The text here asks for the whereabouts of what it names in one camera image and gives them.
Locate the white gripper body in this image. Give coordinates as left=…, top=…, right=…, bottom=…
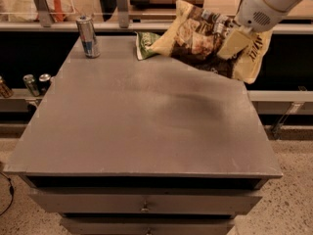
left=236, top=0, right=288, bottom=32

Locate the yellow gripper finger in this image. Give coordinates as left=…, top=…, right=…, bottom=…
left=217, top=27, right=252, bottom=60

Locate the brown sea salt chip bag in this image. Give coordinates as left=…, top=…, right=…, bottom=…
left=152, top=0, right=272, bottom=84

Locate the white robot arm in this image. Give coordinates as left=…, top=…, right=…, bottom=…
left=217, top=0, right=302, bottom=60

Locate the green jalapeno chip bag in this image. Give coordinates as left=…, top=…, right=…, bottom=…
left=136, top=31, right=160, bottom=61

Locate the white orange plastic bag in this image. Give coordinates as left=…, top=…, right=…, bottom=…
left=6, top=0, right=74, bottom=23

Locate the silver blue energy drink can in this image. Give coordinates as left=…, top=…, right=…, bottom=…
left=76, top=16, right=100, bottom=58

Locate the grey drawer cabinet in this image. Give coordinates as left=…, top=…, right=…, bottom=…
left=5, top=36, right=282, bottom=221

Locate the dark can on shelf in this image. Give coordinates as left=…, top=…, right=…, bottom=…
left=39, top=73, right=51, bottom=94

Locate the upper grey drawer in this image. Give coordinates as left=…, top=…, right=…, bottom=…
left=29, top=189, right=261, bottom=215

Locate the grey drawer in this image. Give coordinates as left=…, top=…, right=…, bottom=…
left=61, top=217, right=234, bottom=235
left=29, top=189, right=261, bottom=215

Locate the lower grey drawer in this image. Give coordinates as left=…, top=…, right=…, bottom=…
left=61, top=217, right=234, bottom=235

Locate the middle metal bracket post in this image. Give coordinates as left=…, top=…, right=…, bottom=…
left=116, top=0, right=129, bottom=28

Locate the left metal bracket post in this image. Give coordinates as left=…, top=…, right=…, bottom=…
left=33, top=0, right=54, bottom=27

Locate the black floor cable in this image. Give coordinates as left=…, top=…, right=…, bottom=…
left=0, top=171, right=16, bottom=217

